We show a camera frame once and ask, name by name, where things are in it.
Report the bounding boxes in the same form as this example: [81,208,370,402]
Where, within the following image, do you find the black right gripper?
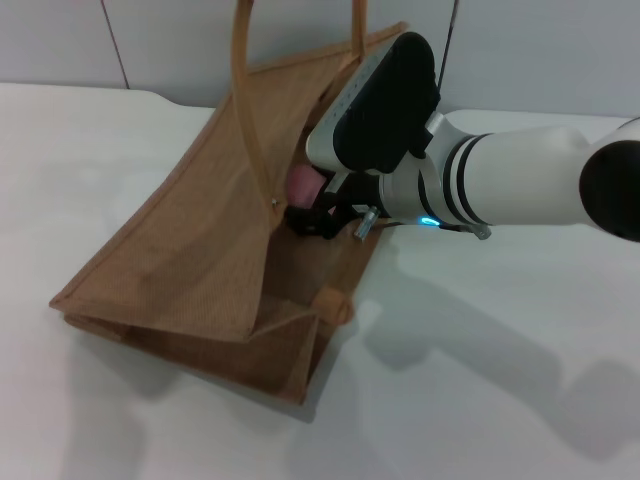
[285,174,384,240]

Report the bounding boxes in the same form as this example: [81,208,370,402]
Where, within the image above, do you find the pink peach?
[288,164,326,209]

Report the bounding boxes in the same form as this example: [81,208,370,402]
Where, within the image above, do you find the brown jute handbag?
[49,0,411,406]

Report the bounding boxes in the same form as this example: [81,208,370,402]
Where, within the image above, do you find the silver right gripper thumbscrew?
[353,204,381,240]

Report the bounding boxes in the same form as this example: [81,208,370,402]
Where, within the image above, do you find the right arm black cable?
[384,219,492,242]

